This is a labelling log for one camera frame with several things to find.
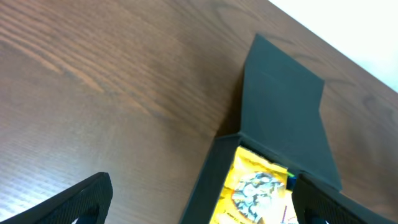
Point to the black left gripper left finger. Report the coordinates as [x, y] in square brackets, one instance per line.
[86, 202]

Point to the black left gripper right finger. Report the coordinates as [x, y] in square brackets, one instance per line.
[316, 202]

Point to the yellow Hacks candy bag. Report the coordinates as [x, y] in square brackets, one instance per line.
[254, 191]

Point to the dark green box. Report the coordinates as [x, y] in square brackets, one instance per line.
[275, 113]

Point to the blue Oreo cookie pack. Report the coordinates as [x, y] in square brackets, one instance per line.
[291, 183]

